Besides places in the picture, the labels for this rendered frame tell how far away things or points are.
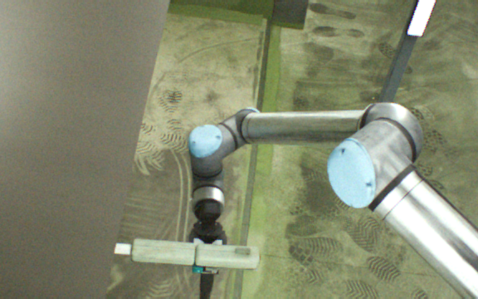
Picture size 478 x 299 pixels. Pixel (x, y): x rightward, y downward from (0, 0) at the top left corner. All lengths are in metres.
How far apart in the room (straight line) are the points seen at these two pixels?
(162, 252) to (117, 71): 0.91
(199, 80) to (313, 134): 1.32
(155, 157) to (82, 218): 1.61
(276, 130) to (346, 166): 0.41
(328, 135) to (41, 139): 0.83
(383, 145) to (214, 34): 1.91
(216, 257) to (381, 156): 0.50
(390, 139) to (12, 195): 0.68
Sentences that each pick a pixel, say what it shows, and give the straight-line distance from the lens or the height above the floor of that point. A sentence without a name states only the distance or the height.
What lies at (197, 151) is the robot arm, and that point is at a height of 0.61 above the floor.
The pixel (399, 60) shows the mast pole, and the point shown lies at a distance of 2.08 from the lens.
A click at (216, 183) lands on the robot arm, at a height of 0.50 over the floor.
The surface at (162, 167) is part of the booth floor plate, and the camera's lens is 2.09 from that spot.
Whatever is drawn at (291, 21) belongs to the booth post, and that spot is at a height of 0.05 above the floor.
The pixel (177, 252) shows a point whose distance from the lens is 1.26.
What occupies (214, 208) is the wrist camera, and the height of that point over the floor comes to 0.58.
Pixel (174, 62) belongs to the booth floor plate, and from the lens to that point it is 2.57.
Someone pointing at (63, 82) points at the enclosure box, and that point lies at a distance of 0.40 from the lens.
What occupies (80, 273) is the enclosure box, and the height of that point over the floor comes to 1.10.
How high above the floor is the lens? 1.64
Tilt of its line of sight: 48 degrees down
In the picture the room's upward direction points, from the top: 7 degrees clockwise
